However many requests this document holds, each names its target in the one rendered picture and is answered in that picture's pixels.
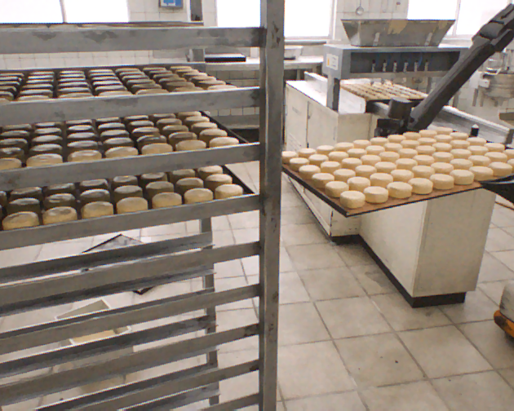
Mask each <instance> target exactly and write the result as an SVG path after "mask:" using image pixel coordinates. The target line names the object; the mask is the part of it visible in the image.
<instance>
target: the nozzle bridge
mask: <svg viewBox="0 0 514 411"><path fill-rule="evenodd" d="M468 49H469V47H468V46H455V45H447V44H440V45H439V46H377V47H359V46H351V45H350V44H333V45H331V44H330V45H324V51H323V66H322V72H323V73H325V74H327V75H328V77H327V91H326V107H328V108H330V109H331V110H339V93H340V82H341V80H349V79H364V78H399V77H436V81H435V87H436V85H437V84H438V83H439V82H440V81H441V80H442V78H443V77H444V76H445V75H446V74H447V73H448V72H449V71H450V70H451V69H452V68H453V67H454V66H455V64H456V63H457V62H458V61H459V60H460V59H461V57H462V56H463V55H464V54H465V53H466V52H467V50H468ZM430 51H431V52H432V53H431V52H430ZM377 52H378V53H379V62H378V65H377V67H376V68H375V73H372V72H371V66H372V63H373V60H375V63H376V64H377V60H378V53H377ZM388 52H389V53H390V60H389V64H388V57H389V54H388ZM399 52H400V53H401V61H400V63H399V65H398V67H397V70H396V72H395V73H393V72H392V66H393V63H394V60H397V64H398V62H399V59H400V54H399ZM410 52H411V55H412V56H411V61H410ZM420 52H422V54H423V57H422V61H421V64H420V66H418V69H417V72H414V71H413V70H414V62H415V59H418V65H419V63H420V60H421V53H420ZM432 54H433V57H432ZM431 58H432V63H431V65H430V66H429V67H428V70H427V72H424V69H423V68H424V64H425V61H426V59H428V65H429V64H430V62H431ZM383 60H386V64H388V66H387V67H386V72H385V73H382V66H383ZM405 60H407V63H408V64H409V62H410V65H409V66H408V67H407V70H406V72H403V65H404V63H405ZM408 64H407V65H408ZM435 87H434V88H435Z"/></svg>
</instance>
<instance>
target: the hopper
mask: <svg viewBox="0 0 514 411"><path fill-rule="evenodd" d="M340 20H341V22H342V24H343V27H344V30H345V33H346V34H347V37H348V40H349V43H350V45H351V46H359V47H377V46H439V45H440V44H441V42H442V40H443V39H444V37H445V36H446V34H447V33H448V32H449V31H450V29H451V28H452V26H453V25H454V23H455V21H457V20H453V19H340Z"/></svg>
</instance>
